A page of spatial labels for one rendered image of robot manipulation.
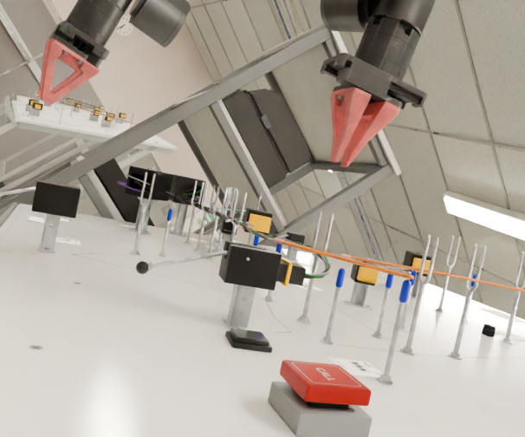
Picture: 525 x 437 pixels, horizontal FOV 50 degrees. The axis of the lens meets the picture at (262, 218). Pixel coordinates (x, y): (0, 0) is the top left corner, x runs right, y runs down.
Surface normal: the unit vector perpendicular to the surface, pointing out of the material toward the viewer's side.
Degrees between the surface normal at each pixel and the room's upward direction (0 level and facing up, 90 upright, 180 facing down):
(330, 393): 90
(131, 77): 90
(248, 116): 90
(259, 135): 90
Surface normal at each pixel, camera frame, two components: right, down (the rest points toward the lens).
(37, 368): 0.21, -0.98
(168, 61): 0.40, 0.26
